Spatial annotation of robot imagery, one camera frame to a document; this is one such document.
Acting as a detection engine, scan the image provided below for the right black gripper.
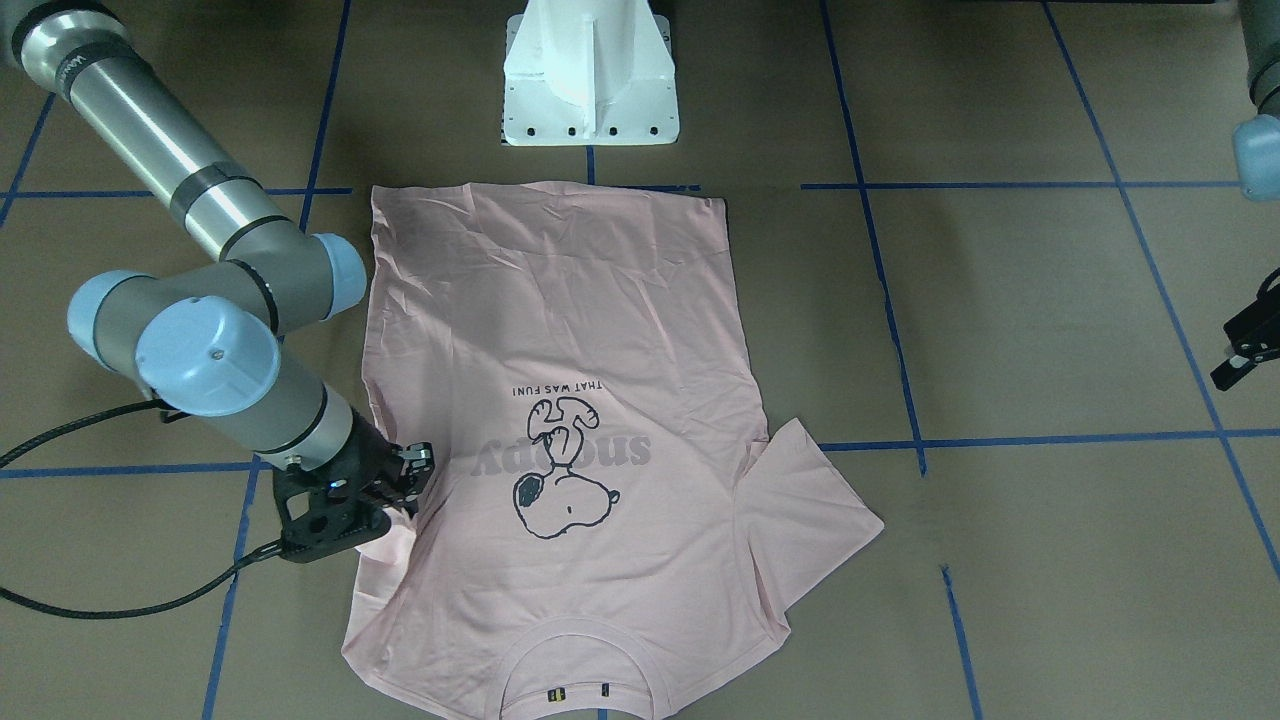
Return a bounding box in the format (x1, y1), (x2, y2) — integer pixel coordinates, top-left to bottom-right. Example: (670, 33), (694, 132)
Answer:
(270, 420), (435, 562)

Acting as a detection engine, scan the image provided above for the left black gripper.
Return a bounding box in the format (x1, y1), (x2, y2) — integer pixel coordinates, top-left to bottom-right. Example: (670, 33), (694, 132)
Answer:
(1210, 268), (1279, 391)

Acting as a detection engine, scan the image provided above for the pink Snoopy t-shirt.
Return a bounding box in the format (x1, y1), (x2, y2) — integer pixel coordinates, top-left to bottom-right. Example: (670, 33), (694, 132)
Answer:
(342, 182), (884, 719)

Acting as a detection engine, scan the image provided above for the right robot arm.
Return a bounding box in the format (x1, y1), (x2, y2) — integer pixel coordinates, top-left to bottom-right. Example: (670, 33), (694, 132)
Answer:
(3, 1), (434, 562)

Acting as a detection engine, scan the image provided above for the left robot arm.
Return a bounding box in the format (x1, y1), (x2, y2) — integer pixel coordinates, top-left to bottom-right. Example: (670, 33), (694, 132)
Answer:
(1211, 1), (1279, 391)

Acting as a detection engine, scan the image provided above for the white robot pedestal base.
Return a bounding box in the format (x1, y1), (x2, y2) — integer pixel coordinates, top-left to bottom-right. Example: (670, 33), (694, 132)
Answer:
(500, 1), (681, 147)

